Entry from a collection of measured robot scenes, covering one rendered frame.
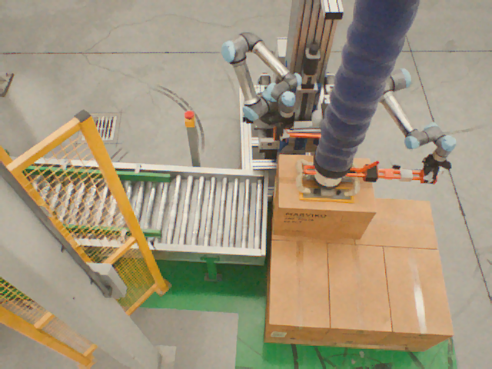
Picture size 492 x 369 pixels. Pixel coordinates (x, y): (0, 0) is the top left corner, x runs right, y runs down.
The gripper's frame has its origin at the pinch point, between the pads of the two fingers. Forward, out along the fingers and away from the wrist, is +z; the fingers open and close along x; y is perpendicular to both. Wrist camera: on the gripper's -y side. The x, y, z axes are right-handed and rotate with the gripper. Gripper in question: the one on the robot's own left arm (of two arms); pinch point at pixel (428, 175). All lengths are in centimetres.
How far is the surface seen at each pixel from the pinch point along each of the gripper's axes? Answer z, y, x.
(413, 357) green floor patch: 119, -21, 85
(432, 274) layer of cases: 66, -22, 38
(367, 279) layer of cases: 66, 24, 45
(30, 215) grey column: -115, 167, 95
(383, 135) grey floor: 122, -23, -123
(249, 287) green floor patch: 121, 103, 38
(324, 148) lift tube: -30, 69, 6
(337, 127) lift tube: -52, 67, 9
